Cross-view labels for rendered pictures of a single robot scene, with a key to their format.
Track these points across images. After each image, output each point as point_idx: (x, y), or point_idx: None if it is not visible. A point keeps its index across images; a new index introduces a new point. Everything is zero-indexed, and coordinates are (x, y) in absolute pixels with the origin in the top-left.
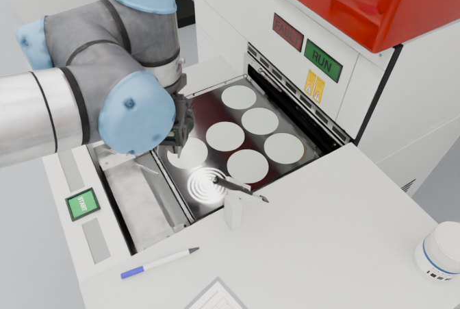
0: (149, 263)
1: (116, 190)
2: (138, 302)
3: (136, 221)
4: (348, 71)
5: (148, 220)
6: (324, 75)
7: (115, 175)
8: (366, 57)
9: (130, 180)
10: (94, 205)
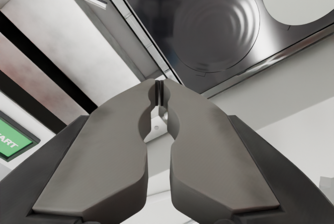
0: (148, 201)
1: (38, 40)
2: (145, 218)
3: (101, 92)
4: None
5: (117, 89)
6: None
7: (15, 4)
8: None
9: (53, 15)
10: (26, 139)
